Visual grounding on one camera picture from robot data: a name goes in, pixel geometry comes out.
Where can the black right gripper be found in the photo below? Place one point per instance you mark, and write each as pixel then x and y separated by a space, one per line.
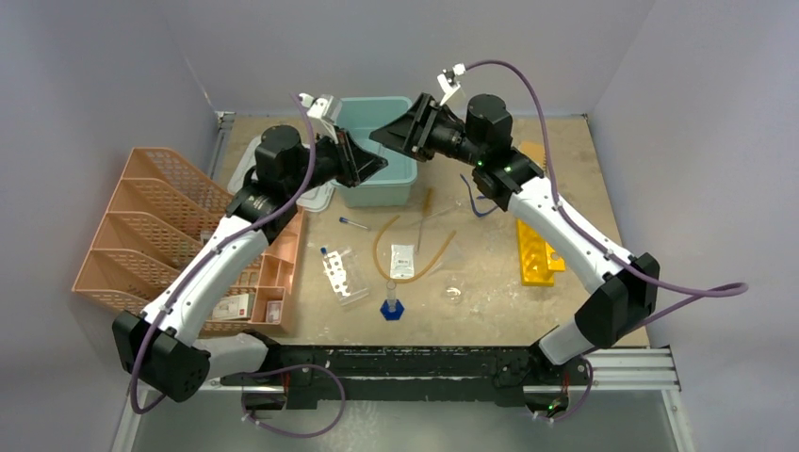
pixel 413 134

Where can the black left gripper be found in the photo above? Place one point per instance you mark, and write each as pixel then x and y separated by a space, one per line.
pixel 355 164

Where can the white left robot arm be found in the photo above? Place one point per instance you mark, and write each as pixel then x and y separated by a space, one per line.
pixel 160 344

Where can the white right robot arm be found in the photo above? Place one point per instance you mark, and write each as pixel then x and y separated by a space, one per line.
pixel 621 294

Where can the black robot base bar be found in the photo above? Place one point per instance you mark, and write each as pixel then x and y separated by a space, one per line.
pixel 507 376

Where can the mint green plastic bin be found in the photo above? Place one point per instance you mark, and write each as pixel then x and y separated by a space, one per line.
pixel 390 186

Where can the white plastic bin lid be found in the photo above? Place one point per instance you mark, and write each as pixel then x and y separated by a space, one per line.
pixel 314 200

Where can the small white plastic packet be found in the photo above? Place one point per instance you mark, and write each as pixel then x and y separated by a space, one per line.
pixel 402 264

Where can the clear acrylic test tube rack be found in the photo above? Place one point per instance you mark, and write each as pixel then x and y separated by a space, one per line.
pixel 344 274

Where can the blue rubber band loop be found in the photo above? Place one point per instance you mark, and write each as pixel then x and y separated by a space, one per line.
pixel 473 201

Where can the yellow rubber tubing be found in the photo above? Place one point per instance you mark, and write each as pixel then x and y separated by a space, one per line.
pixel 419 273

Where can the graduated cylinder blue base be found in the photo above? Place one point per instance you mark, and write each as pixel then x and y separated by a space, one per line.
pixel 392 308

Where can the small card box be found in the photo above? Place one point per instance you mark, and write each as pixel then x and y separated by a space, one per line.
pixel 274 312

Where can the yellow test tube rack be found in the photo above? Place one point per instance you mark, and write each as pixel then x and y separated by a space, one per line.
pixel 539 263

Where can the peach plastic file organizer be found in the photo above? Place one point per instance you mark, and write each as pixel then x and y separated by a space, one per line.
pixel 159 214

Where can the wire test tube brush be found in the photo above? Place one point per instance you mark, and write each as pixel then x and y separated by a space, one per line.
pixel 425 212

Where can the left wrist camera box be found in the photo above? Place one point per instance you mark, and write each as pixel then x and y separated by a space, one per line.
pixel 321 110

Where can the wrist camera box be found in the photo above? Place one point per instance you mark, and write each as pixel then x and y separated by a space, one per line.
pixel 321 110
pixel 450 84

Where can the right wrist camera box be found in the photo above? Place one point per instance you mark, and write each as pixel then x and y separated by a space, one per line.
pixel 450 84

